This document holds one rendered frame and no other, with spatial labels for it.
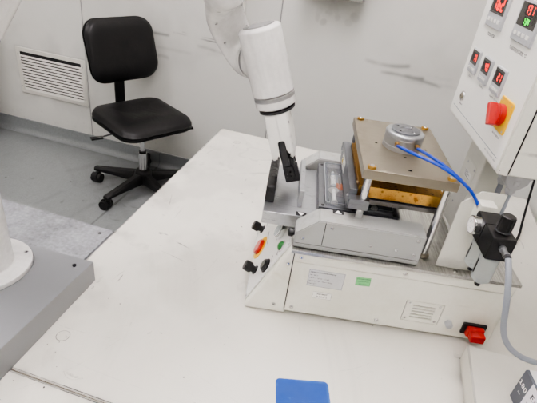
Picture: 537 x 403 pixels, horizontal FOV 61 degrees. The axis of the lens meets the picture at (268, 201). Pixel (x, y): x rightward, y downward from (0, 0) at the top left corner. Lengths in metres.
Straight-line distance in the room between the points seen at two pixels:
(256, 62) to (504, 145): 0.46
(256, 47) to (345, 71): 1.68
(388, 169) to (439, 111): 1.72
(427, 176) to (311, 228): 0.24
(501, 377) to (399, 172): 0.44
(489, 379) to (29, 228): 1.09
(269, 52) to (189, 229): 0.56
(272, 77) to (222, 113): 1.91
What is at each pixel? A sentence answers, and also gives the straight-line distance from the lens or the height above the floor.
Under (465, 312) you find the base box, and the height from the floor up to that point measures 0.84.
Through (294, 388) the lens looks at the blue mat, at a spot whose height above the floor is 0.75.
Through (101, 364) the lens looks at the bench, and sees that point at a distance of 0.93.
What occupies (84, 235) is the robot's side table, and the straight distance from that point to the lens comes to 1.23.
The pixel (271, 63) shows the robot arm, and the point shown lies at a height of 1.25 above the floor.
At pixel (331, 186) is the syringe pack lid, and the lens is 0.99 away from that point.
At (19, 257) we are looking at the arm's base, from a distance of 1.10.
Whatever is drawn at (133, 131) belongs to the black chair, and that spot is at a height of 0.48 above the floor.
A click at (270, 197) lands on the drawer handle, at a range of 0.95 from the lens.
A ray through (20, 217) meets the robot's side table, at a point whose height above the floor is 0.75.
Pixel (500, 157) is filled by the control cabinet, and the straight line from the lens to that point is 0.87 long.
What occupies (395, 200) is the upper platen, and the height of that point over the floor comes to 1.04.
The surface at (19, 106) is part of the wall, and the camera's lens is 3.63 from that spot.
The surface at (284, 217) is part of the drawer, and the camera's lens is 0.94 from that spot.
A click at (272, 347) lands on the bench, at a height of 0.75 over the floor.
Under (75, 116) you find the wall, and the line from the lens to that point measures 3.35.
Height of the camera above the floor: 1.47
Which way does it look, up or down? 32 degrees down
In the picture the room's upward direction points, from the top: 8 degrees clockwise
